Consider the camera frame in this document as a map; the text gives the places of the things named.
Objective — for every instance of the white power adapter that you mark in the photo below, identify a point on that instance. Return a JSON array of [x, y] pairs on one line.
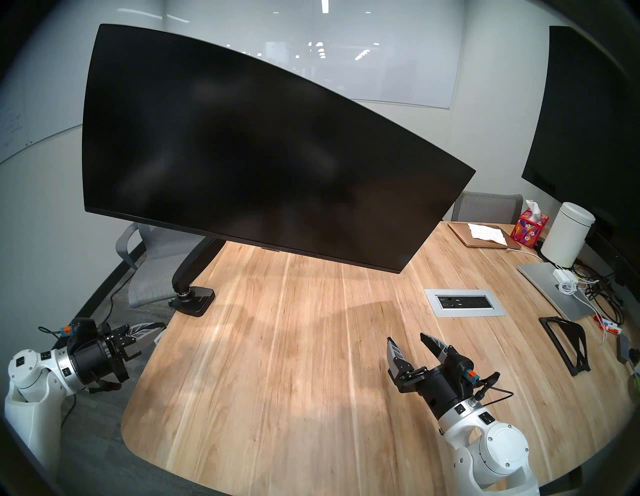
[[563, 276]]

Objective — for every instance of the gray mesh office chair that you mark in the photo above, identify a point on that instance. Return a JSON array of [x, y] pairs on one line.
[[155, 280], [487, 207]]

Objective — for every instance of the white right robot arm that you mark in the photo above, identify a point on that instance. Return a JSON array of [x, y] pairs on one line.
[[500, 450]]

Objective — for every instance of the glass whiteboard with scribbles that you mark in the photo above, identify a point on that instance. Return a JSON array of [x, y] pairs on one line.
[[30, 100]]

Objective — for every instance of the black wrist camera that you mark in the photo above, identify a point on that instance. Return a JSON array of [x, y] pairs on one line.
[[82, 330], [457, 365]]

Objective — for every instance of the black curved computer monitor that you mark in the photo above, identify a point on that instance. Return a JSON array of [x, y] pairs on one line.
[[275, 165]]

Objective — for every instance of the large black wall television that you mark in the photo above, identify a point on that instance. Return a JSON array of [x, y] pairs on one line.
[[585, 125]]

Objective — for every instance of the colourful floral tissue box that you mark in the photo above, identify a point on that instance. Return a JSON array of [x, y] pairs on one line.
[[529, 230]]

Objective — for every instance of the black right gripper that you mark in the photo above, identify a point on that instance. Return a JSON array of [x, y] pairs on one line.
[[440, 390]]

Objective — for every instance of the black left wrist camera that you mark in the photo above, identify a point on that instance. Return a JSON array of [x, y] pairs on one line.
[[82, 330]]

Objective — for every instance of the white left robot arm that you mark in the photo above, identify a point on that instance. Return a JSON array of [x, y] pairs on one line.
[[30, 420]]

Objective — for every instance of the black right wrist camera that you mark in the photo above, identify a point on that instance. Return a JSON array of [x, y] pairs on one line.
[[457, 365]]

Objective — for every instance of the silver closed laptop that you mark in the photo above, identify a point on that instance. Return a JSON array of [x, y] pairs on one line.
[[547, 290]]

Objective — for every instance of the black folding laptop stand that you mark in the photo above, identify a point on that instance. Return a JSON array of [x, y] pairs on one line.
[[580, 357]]

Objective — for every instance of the gray power adapter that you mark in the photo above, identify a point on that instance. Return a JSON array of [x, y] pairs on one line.
[[623, 347]]

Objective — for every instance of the white cylindrical canister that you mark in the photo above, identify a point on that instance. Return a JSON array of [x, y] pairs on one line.
[[567, 235]]

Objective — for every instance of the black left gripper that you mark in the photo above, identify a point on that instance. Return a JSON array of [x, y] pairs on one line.
[[95, 357]]

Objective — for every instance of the brown leather desk mat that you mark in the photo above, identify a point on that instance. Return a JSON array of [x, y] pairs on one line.
[[462, 239]]

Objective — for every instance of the white paper napkin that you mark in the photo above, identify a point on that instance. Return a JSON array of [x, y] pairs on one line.
[[487, 233]]

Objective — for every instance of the silver table power outlet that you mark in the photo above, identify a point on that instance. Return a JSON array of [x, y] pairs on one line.
[[465, 302]]

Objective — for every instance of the orange and white marker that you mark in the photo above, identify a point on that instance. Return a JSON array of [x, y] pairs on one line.
[[609, 326]]

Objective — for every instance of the large clean glass whiteboard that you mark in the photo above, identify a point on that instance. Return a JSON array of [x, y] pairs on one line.
[[400, 60]]

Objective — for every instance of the small green object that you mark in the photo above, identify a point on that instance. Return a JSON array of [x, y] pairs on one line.
[[635, 385]]

